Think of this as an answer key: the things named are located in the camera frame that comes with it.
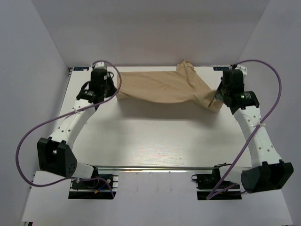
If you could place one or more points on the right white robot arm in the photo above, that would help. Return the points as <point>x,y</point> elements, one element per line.
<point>258,166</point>

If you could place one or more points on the right blue label sticker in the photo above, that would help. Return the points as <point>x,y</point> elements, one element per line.
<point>219,68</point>

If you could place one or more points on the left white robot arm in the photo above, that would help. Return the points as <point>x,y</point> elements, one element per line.
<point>55,152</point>

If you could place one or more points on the left blue label sticker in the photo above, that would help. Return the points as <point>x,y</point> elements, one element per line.
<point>80,68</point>

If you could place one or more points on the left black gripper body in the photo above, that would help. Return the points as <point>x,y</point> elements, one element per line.
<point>103,89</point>

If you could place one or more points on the beige t shirt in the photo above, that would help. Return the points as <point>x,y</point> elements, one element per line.
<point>169,87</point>

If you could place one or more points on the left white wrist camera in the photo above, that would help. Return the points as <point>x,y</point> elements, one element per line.
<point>99,65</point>

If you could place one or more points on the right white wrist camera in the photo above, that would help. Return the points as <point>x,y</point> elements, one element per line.
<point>243,69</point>

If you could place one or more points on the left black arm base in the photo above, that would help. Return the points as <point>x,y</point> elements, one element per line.
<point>100,189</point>

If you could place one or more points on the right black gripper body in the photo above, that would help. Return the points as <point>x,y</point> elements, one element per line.
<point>224,92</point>

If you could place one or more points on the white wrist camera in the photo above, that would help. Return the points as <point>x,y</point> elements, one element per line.
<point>99,65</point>
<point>243,69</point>

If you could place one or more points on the aluminium front rail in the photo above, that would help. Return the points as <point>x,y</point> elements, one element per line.
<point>152,168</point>

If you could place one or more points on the blue label sticker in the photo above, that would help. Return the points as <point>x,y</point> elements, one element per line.
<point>219,68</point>
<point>80,68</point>

